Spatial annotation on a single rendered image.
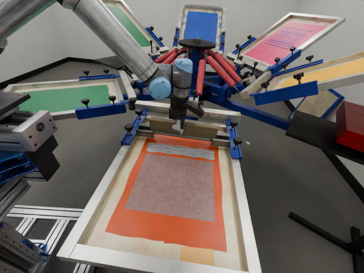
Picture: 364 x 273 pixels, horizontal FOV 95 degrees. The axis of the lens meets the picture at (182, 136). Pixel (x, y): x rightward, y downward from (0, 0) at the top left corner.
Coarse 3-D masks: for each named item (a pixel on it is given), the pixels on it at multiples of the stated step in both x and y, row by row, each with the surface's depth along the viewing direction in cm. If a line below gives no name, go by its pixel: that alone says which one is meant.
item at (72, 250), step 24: (144, 120) 104; (192, 120) 106; (120, 168) 76; (96, 192) 63; (240, 192) 67; (240, 216) 59; (72, 240) 50; (240, 240) 56; (96, 264) 47; (120, 264) 47; (144, 264) 47; (168, 264) 47; (192, 264) 48
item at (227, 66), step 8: (176, 48) 145; (184, 48) 152; (168, 56) 151; (176, 56) 142; (184, 56) 134; (216, 56) 138; (200, 64) 128; (216, 64) 129; (224, 64) 137; (200, 72) 126; (224, 72) 129; (232, 72) 136; (200, 80) 124; (224, 80) 130; (232, 80) 128; (240, 80) 137; (200, 88) 123
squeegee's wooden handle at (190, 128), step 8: (152, 120) 86; (160, 120) 86; (168, 120) 87; (176, 120) 87; (152, 128) 89; (160, 128) 89; (168, 128) 88; (184, 128) 87; (192, 128) 86; (200, 128) 85; (208, 128) 85; (216, 128) 84; (208, 136) 88
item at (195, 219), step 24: (192, 144) 93; (192, 168) 80; (216, 168) 81; (192, 192) 70; (216, 192) 70; (168, 216) 61; (192, 216) 62; (216, 216) 62; (168, 240) 55; (192, 240) 56; (216, 240) 56
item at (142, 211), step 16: (144, 144) 91; (176, 144) 93; (144, 160) 82; (160, 160) 82; (176, 160) 83; (144, 176) 74; (160, 176) 75; (128, 192) 68; (144, 192) 68; (160, 192) 69; (128, 208) 63; (144, 208) 63; (160, 208) 64; (112, 224) 58; (128, 224) 58; (144, 224) 59; (160, 224) 59; (160, 240) 55
